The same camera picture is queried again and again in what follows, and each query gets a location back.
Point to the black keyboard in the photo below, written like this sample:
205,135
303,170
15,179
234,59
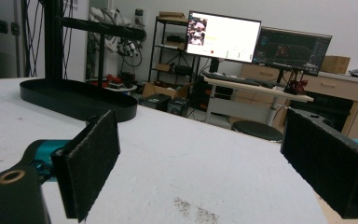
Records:
230,78

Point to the flat cardboard box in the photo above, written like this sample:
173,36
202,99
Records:
171,15

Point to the monitor with dark screen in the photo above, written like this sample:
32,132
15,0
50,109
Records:
292,51

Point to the open cardboard box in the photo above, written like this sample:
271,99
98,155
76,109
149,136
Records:
164,90

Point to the white robot equipment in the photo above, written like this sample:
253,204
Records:
118,31

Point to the red and black device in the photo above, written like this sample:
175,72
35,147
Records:
296,86

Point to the black box with green label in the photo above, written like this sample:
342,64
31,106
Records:
155,102

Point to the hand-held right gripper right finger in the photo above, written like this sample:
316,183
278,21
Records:
323,158

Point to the black wall socket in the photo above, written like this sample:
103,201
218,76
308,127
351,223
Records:
15,28
1,26

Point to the light wooden desk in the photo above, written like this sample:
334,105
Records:
254,88

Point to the round black stool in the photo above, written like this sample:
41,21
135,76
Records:
256,130

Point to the closed cardboard box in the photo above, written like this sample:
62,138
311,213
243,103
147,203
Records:
335,64

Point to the black metal shelf rack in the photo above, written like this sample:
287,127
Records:
155,56

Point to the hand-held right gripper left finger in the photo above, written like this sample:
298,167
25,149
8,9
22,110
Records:
88,161

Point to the monitor with white screen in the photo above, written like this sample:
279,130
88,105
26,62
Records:
227,37

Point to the black metal stand post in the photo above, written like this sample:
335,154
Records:
53,46

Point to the red device on round table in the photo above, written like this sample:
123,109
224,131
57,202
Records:
115,81

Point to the black two-tier tray stand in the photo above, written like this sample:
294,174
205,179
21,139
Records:
74,99

